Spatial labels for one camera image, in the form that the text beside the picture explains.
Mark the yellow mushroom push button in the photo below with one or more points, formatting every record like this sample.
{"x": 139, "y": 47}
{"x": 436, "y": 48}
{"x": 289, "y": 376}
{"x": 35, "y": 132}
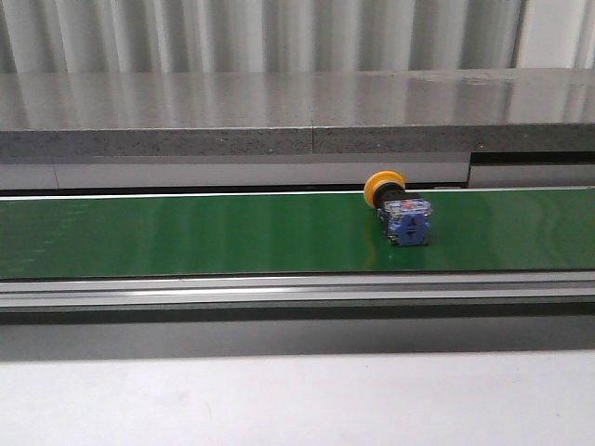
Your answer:
{"x": 405, "y": 216}

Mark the white pleated curtain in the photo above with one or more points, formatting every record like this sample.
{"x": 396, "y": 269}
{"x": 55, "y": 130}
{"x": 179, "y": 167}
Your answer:
{"x": 294, "y": 36}

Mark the green conveyor belt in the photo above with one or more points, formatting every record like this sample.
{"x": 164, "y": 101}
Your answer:
{"x": 66, "y": 238}

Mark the grey stone slab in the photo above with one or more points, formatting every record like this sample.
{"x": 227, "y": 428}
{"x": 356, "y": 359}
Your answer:
{"x": 512, "y": 110}
{"x": 62, "y": 115}

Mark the rear aluminium conveyor rail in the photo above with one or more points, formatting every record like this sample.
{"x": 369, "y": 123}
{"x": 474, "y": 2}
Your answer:
{"x": 333, "y": 171}

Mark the grey stone slab right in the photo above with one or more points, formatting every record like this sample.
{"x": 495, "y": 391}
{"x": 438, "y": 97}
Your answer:
{"x": 512, "y": 110}

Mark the front aluminium conveyor rail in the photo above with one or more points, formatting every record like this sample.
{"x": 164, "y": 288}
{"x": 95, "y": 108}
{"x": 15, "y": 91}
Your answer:
{"x": 410, "y": 295}

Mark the aluminium conveyor rail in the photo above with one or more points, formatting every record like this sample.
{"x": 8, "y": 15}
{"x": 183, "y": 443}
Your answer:
{"x": 333, "y": 171}
{"x": 410, "y": 295}

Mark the grey stone slab left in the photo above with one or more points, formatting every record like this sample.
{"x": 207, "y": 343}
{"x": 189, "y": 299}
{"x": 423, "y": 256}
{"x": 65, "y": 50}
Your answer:
{"x": 62, "y": 115}

